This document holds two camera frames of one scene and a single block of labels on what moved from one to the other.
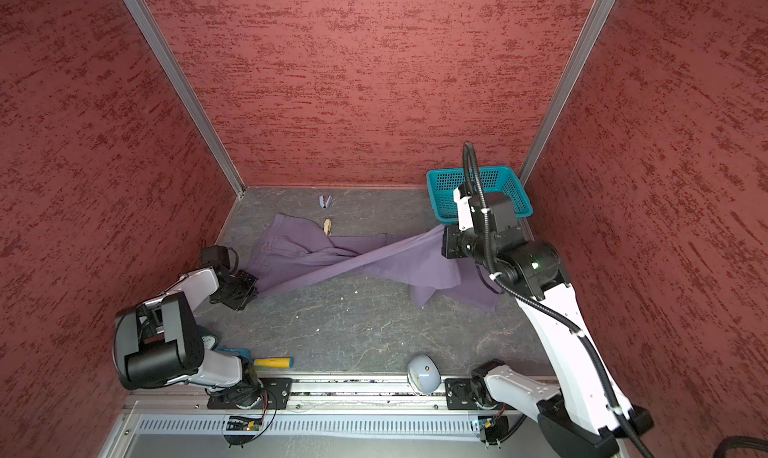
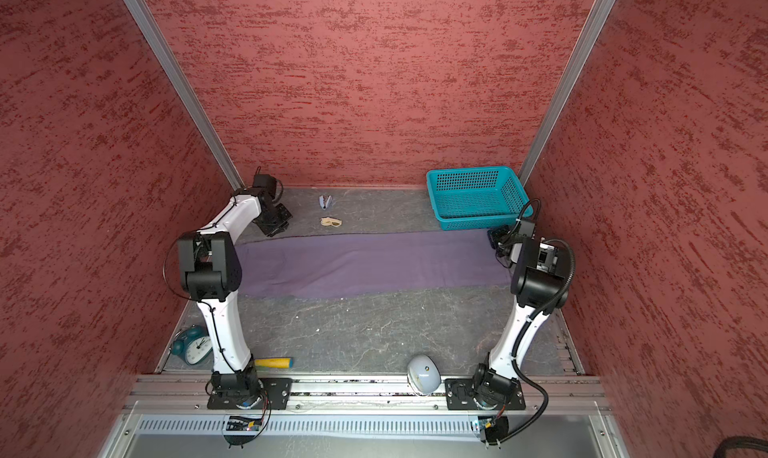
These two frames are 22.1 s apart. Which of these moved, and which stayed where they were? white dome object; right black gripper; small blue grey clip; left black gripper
Moved: right black gripper; left black gripper
Stayed: small blue grey clip; white dome object
